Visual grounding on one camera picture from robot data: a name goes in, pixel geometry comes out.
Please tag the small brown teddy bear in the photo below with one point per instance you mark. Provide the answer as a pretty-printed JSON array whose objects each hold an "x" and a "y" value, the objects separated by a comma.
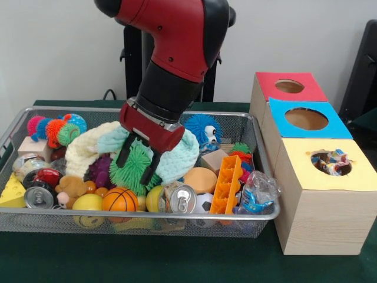
[{"x": 72, "y": 186}]

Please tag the small orange basketball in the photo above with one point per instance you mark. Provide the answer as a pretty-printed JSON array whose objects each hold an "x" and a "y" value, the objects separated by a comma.
[{"x": 119, "y": 200}]

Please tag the large blue spiky ball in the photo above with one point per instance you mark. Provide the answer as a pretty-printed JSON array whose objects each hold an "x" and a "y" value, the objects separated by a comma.
[{"x": 206, "y": 127}]

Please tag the cream waffle cloth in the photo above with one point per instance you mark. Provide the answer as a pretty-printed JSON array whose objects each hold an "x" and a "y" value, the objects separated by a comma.
[{"x": 82, "y": 150}]

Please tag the wooden three-hole box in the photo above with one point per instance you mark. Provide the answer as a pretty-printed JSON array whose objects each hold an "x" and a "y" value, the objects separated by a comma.
[{"x": 324, "y": 218}]

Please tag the small soccer ball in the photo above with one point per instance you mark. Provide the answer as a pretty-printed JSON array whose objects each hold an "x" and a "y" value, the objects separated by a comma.
[{"x": 205, "y": 203}]

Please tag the silver drink can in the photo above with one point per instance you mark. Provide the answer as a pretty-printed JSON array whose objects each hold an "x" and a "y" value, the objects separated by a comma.
[{"x": 181, "y": 199}]

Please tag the yellow wedge block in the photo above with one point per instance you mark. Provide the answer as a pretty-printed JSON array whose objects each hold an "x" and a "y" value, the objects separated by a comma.
[{"x": 12, "y": 193}]

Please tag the clear plastic packet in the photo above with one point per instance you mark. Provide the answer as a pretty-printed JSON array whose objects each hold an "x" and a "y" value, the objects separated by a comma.
[{"x": 259, "y": 191}]

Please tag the yellow ball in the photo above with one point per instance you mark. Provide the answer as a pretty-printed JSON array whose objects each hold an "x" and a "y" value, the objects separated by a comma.
[{"x": 88, "y": 203}]

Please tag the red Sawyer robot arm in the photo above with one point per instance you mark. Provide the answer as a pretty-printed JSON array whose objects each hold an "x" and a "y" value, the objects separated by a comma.
[{"x": 171, "y": 47}]

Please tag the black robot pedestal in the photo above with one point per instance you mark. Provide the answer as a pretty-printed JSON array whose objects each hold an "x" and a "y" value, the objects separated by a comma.
[{"x": 132, "y": 65}]

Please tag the white colourful spotted cloth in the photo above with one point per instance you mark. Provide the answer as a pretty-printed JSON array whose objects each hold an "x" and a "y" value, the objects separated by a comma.
[{"x": 333, "y": 162}]

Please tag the orange plastic gear toy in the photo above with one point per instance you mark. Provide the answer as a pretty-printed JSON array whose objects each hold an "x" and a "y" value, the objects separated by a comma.
[{"x": 227, "y": 186}]

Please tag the plain wooden cube block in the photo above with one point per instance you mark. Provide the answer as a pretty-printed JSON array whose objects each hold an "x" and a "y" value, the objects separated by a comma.
[{"x": 213, "y": 160}]

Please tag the black panel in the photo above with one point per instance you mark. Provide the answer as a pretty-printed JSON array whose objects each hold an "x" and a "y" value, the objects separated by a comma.
[{"x": 362, "y": 76}]

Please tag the clear mesh bin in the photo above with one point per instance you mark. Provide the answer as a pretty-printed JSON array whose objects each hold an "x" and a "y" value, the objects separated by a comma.
[{"x": 35, "y": 221}]

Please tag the round wooden disc toy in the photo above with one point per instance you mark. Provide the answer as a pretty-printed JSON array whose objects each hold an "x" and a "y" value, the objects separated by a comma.
[{"x": 200, "y": 180}]

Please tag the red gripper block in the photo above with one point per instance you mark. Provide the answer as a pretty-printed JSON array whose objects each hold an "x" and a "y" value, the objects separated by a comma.
[{"x": 150, "y": 130}]

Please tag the green spiky ball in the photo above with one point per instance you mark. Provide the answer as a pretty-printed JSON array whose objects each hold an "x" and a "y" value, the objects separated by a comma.
[{"x": 134, "y": 174}]

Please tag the mint green waffle cloth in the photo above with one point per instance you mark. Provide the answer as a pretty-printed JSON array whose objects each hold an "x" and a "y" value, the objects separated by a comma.
[{"x": 179, "y": 159}]

